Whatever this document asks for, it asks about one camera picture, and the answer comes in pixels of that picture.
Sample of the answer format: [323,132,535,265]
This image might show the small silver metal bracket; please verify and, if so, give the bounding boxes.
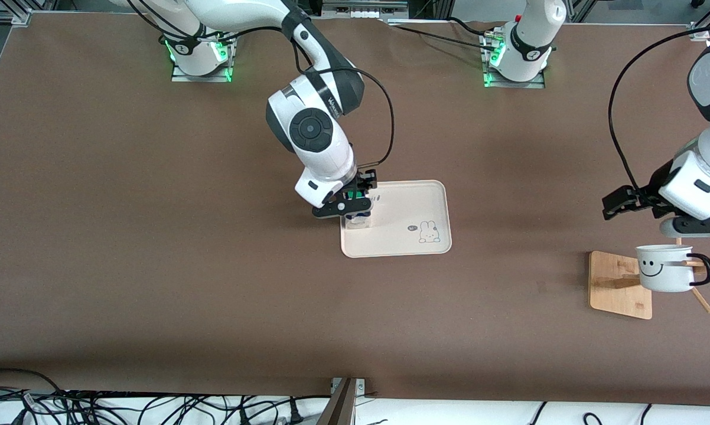
[330,378,368,395]

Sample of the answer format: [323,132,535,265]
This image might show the dark metal beam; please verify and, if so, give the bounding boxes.
[317,378,359,425]

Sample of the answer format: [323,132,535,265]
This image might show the black cable tangle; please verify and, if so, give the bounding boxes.
[0,368,332,425]

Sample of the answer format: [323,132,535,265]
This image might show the short black base cable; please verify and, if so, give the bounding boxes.
[447,17,504,37]

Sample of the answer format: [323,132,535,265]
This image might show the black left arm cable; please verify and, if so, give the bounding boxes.
[607,24,710,191]

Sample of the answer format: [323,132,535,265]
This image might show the cream rabbit print tray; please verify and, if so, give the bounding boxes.
[339,180,452,259]

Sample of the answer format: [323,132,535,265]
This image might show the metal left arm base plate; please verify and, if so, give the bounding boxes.
[483,30,546,90]

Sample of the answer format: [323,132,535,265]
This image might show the wooden mug rack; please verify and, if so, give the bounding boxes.
[588,236,710,321]

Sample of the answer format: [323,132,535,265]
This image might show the brown table cover sheet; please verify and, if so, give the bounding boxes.
[0,12,710,408]

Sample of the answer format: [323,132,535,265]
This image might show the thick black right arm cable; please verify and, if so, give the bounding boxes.
[292,41,396,169]

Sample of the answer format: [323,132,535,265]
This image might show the white smiley face mug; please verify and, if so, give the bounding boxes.
[636,244,710,294]

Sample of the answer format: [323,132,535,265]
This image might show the long black base cable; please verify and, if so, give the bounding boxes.
[398,25,502,53]

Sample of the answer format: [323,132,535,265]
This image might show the grey power strip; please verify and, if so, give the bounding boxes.
[321,0,410,22]

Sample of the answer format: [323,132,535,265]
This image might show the blue white milk carton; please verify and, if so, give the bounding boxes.
[344,184,373,230]

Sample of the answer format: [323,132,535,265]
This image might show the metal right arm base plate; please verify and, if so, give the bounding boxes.
[171,35,233,83]

